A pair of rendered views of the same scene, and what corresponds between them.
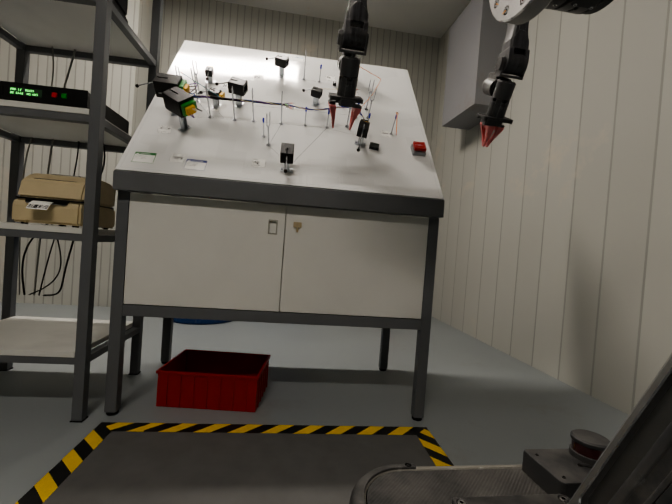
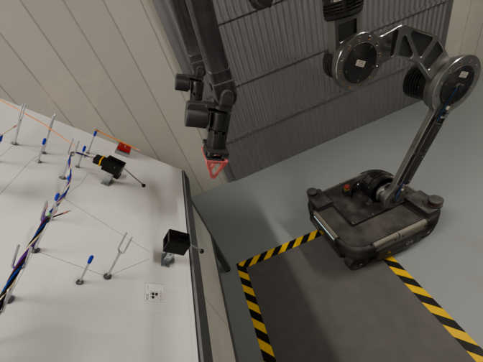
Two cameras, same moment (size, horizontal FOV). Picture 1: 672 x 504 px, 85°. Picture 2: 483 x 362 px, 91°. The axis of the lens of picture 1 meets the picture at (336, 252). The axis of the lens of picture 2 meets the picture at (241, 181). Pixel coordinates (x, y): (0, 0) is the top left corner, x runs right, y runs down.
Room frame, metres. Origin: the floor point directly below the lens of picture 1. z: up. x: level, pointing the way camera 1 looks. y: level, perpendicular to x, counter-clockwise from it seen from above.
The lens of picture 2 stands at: (1.06, 0.67, 1.45)
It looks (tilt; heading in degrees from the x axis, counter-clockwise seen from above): 36 degrees down; 274
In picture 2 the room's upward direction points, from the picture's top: 21 degrees counter-clockwise
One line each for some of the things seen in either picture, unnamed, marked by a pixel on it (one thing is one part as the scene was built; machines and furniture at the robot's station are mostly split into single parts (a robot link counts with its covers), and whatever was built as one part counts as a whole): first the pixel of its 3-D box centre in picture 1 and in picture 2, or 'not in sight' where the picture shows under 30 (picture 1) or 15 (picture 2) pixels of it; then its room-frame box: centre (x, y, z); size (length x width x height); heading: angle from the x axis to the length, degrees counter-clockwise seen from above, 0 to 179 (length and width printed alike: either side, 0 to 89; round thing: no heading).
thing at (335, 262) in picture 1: (355, 263); (202, 251); (1.40, -0.08, 0.60); 0.55 x 0.03 x 0.39; 97
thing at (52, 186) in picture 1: (70, 201); not in sight; (1.41, 1.03, 0.76); 0.30 x 0.21 x 0.20; 10
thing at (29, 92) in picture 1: (60, 110); not in sight; (1.40, 1.07, 1.09); 0.35 x 0.33 x 0.07; 97
